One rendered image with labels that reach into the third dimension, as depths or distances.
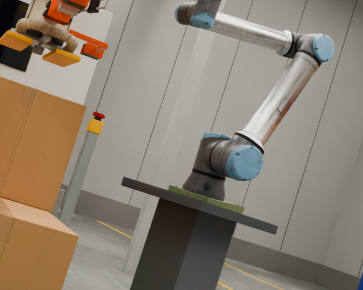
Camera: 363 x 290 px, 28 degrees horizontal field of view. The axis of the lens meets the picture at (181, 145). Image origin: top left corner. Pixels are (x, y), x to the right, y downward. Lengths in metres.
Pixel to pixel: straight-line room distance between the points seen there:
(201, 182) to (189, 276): 0.40
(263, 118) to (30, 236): 1.31
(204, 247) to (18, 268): 1.19
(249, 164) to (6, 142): 0.97
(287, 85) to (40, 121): 1.06
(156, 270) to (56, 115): 0.85
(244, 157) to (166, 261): 0.55
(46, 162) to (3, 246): 0.66
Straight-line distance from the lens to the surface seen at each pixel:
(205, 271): 3.09
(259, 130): 2.98
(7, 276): 2.03
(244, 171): 2.92
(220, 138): 3.07
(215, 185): 3.08
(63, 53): 2.78
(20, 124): 2.60
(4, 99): 2.60
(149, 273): 3.10
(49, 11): 2.67
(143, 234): 6.37
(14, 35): 2.76
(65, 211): 3.89
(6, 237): 2.02
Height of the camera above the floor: 0.72
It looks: 4 degrees up
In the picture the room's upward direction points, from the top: 18 degrees clockwise
